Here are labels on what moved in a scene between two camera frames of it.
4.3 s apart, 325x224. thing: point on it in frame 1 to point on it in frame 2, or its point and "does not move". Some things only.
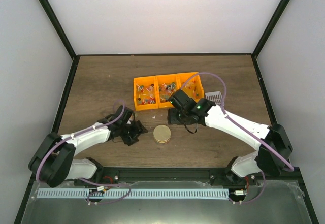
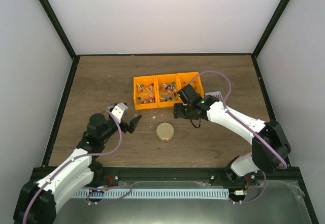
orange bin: x=166 y=85 does not move
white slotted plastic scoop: x=216 y=97 does not move
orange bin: x=145 y=93 does not move
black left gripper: x=139 y=129 to x=132 y=126
